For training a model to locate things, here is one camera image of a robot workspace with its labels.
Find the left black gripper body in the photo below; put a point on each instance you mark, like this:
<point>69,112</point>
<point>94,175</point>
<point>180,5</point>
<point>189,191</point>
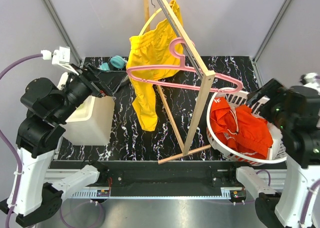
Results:
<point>100,86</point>

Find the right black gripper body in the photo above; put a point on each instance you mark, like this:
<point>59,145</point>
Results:
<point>271,109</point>

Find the orange shorts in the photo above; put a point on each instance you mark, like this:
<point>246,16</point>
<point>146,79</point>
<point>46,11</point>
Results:
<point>238,129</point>

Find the pink plastic hanger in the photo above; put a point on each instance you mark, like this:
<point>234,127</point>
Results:
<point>182,67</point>

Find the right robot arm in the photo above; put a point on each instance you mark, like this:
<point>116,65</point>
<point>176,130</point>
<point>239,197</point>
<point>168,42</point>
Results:
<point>295,111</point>

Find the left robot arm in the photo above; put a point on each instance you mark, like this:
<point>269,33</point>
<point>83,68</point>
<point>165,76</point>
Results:
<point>34,200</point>

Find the yellow plastic hanger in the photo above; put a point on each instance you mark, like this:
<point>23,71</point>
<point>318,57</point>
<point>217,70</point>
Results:
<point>147,24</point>

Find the teal cap object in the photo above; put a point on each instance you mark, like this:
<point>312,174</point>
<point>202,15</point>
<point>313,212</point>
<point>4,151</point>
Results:
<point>116,62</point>

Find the white storage bin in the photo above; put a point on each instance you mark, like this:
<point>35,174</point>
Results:
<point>90,124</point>

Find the wooden clothes rack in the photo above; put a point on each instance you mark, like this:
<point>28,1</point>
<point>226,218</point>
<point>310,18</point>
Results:
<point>206,76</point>

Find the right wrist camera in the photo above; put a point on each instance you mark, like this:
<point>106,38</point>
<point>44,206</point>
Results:
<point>310,80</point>

